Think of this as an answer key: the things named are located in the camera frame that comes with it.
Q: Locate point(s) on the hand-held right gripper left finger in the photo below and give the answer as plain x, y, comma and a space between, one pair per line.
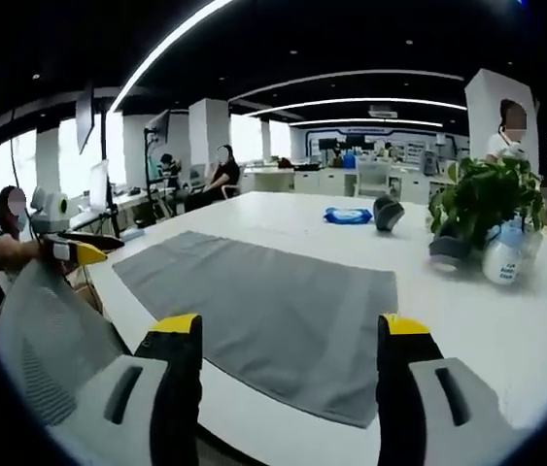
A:
156, 403

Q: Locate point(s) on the clear spray bottle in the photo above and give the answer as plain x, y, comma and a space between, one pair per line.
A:
503, 259

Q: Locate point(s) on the dark grey cloth bundle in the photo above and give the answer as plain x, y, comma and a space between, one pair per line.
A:
387, 212

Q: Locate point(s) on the blue wet wipes pack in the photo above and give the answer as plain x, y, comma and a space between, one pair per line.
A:
347, 214

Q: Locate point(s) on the black hanging monitor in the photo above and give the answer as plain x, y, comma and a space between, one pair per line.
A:
84, 119

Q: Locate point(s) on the grey mesh office chair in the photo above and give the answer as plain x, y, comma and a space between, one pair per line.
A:
54, 335

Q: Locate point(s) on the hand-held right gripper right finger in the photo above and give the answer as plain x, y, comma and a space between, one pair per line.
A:
419, 403

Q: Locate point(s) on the green potted plant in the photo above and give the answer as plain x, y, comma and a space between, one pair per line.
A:
484, 199

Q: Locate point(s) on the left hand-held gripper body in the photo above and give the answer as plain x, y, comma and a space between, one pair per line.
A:
49, 209

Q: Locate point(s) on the grey towel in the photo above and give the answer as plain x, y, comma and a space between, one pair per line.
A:
263, 310

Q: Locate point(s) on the white office chair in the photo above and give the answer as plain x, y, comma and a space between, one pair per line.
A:
372, 177

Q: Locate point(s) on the white table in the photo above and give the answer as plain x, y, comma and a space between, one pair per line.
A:
472, 349

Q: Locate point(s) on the grey plant pot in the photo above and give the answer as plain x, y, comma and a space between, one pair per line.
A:
448, 250

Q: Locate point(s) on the white monitor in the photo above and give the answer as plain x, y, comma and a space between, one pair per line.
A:
99, 187

